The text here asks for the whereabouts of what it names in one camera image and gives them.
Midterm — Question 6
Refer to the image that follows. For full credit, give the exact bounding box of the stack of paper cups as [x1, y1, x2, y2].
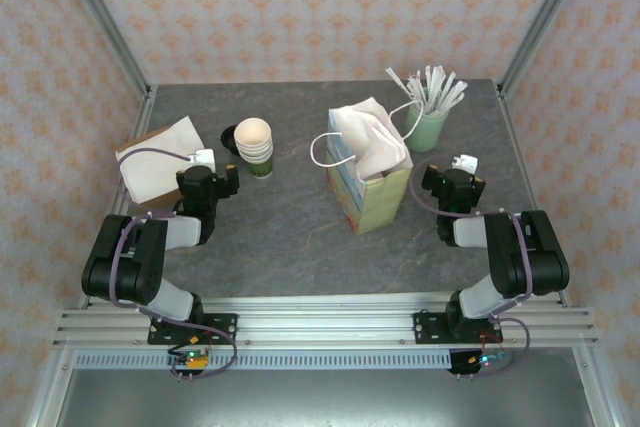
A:
[233, 117, 275, 179]

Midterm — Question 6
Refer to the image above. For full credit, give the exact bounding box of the printed paper gift bag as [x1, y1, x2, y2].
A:
[309, 99, 424, 236]

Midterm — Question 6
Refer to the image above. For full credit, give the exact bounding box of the white paper napkin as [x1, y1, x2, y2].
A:
[332, 95, 414, 182]

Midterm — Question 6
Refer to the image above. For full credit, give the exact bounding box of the stack of black lids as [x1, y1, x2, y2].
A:
[220, 125, 241, 153]

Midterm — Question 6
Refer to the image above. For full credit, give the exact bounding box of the green straw holder cup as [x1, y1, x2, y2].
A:
[403, 91, 450, 152]

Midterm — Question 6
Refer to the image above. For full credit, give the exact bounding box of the stack of paper napkins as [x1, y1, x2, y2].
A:
[114, 115, 207, 209]

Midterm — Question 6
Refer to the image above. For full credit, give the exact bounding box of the paper wrapped straw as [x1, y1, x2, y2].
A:
[423, 65, 435, 111]
[432, 65, 446, 111]
[439, 71, 458, 112]
[405, 74, 426, 108]
[446, 80, 469, 111]
[385, 67, 419, 101]

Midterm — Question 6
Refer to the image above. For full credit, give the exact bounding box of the grey metal panel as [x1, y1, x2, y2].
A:
[54, 369, 596, 427]

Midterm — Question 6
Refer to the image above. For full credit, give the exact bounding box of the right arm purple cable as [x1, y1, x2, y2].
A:
[408, 156, 534, 379]

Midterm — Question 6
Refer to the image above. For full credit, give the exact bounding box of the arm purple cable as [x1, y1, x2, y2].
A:
[408, 156, 534, 379]
[108, 147, 239, 382]

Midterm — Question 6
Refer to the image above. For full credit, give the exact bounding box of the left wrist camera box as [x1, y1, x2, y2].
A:
[191, 148, 218, 171]

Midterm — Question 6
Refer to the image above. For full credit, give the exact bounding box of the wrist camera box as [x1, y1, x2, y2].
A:
[191, 148, 218, 171]
[451, 153, 479, 175]

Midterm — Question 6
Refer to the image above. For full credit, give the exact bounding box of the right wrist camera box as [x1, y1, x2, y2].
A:
[451, 153, 479, 175]

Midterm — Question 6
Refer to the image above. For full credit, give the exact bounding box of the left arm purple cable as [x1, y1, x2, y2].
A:
[108, 147, 239, 382]

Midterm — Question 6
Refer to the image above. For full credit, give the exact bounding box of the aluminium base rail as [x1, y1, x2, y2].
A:
[52, 289, 600, 348]

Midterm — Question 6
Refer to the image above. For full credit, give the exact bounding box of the aluminium frame post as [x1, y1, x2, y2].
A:
[497, 0, 597, 98]
[52, 0, 152, 101]

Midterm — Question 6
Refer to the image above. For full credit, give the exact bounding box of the slotted white cable duct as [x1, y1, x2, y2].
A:
[73, 350, 454, 372]

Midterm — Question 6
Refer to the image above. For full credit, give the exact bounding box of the aluminium table side rail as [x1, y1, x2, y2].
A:
[494, 80, 629, 427]
[24, 84, 159, 427]

